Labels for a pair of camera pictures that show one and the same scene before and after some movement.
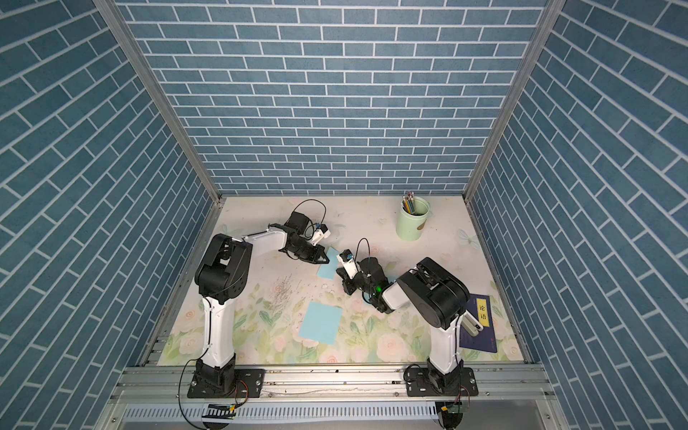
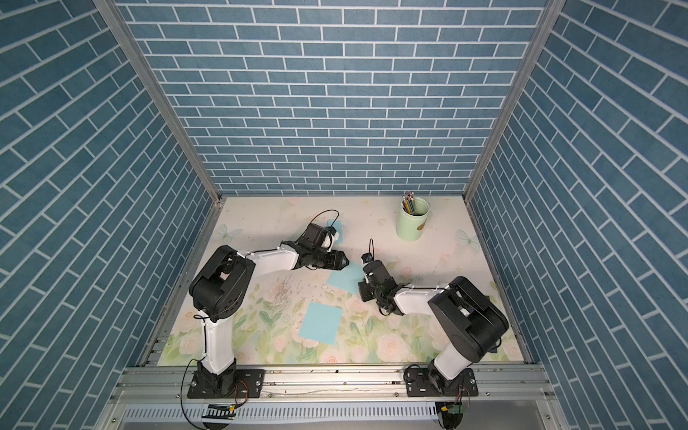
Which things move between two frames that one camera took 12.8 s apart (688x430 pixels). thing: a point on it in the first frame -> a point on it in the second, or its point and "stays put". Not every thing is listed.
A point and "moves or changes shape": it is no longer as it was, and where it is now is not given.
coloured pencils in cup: (408, 202) stays put
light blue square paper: (329, 270) moves or changes shape
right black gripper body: (365, 288) stays put
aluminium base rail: (169, 384) stays put
